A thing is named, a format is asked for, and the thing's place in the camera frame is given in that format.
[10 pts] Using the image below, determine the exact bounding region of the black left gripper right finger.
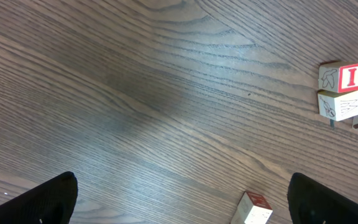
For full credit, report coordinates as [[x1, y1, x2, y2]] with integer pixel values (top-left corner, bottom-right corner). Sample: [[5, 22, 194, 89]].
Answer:
[[287, 172, 358, 224]]

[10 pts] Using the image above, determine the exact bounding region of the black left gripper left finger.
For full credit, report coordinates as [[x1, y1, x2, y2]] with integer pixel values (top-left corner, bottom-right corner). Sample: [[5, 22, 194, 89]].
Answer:
[[0, 171, 78, 224]]

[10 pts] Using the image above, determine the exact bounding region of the plain wooden block green side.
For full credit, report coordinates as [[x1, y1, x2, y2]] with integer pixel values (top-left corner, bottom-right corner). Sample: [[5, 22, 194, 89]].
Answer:
[[230, 190, 273, 224]]

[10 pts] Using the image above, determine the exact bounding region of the green C wooden block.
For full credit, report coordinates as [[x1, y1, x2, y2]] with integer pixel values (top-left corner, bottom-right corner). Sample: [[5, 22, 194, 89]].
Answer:
[[317, 90, 358, 121]]

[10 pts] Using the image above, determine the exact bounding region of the red I wooden block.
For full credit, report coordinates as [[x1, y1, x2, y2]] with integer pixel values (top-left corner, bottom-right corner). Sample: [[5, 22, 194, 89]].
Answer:
[[318, 62, 358, 93]]

